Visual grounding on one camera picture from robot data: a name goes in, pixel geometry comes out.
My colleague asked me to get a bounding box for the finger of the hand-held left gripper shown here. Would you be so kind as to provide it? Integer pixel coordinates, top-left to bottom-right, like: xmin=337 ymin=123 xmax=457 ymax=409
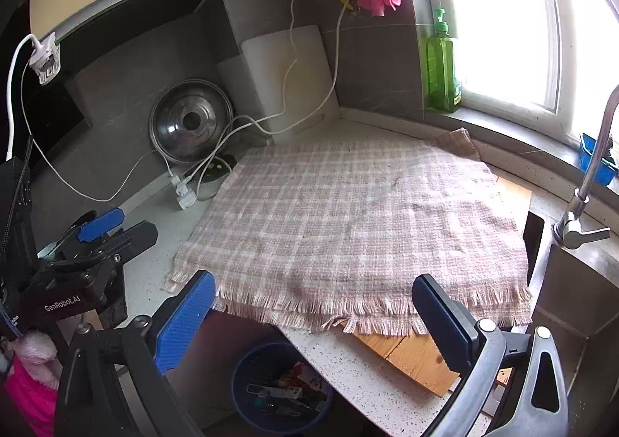
xmin=87 ymin=219 xmax=159 ymax=270
xmin=57 ymin=207 xmax=125 ymax=251

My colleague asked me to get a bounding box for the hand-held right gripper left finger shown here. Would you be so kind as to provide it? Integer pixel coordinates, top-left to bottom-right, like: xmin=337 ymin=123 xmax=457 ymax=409
xmin=55 ymin=269 xmax=217 ymax=437

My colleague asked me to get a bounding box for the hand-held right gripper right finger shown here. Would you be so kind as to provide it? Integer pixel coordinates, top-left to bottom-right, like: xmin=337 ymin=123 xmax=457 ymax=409
xmin=412 ymin=274 xmax=569 ymax=437

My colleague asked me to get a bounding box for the blue plastic waste basket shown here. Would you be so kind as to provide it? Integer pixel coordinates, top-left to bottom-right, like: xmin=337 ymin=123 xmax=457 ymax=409
xmin=229 ymin=341 xmax=335 ymax=434

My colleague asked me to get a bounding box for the person's left forearm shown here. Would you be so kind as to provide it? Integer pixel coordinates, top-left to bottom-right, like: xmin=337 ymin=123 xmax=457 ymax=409
xmin=0 ymin=331 xmax=63 ymax=437

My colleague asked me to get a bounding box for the wooden board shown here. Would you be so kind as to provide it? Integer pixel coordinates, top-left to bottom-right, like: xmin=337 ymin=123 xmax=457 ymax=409
xmin=341 ymin=176 xmax=533 ymax=399

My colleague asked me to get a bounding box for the white power strip with plugs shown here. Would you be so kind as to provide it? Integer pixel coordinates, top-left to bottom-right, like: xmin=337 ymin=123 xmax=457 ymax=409
xmin=169 ymin=171 xmax=200 ymax=210

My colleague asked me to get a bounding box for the black round dish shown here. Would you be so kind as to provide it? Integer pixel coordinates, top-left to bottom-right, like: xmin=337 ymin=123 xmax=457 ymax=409
xmin=193 ymin=154 xmax=238 ymax=184

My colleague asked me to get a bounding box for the steel pot lid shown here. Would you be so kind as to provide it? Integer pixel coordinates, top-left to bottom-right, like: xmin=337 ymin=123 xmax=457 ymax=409
xmin=148 ymin=78 xmax=233 ymax=164

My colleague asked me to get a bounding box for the pink plaid fringed cloth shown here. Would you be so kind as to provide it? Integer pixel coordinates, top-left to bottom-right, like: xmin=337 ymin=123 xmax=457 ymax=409
xmin=163 ymin=126 xmax=533 ymax=337

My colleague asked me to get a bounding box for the steel sink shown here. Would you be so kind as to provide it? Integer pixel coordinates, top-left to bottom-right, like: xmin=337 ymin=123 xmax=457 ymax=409
xmin=522 ymin=210 xmax=619 ymax=437

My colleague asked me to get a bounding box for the steel faucet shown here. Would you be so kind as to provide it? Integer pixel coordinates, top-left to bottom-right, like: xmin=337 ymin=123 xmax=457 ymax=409
xmin=552 ymin=84 xmax=619 ymax=250

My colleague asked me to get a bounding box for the blue plastic container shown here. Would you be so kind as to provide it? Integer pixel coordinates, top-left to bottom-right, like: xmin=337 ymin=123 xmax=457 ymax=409
xmin=579 ymin=132 xmax=619 ymax=187

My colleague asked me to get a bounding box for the white cutting board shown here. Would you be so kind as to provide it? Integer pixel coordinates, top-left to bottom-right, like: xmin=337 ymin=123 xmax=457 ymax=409
xmin=217 ymin=25 xmax=339 ymax=145

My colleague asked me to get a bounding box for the green soap pump bottle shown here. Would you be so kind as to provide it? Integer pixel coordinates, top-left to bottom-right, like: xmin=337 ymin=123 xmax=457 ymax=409
xmin=424 ymin=8 xmax=462 ymax=114

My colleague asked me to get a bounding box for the white framed window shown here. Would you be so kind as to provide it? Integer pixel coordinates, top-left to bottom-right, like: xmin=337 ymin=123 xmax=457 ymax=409
xmin=394 ymin=0 xmax=619 ymax=152

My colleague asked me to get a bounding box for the thin white cable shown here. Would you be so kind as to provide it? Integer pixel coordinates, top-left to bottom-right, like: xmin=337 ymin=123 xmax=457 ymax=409
xmin=191 ymin=0 xmax=361 ymax=198
xmin=19 ymin=70 xmax=177 ymax=203
xmin=188 ymin=0 xmax=310 ymax=186

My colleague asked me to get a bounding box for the thick white cable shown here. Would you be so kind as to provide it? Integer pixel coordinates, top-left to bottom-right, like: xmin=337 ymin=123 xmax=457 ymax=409
xmin=7 ymin=33 xmax=54 ymax=160

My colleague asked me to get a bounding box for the white wall charger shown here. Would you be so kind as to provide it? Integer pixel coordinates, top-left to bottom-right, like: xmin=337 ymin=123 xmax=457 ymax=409
xmin=28 ymin=31 xmax=63 ymax=85

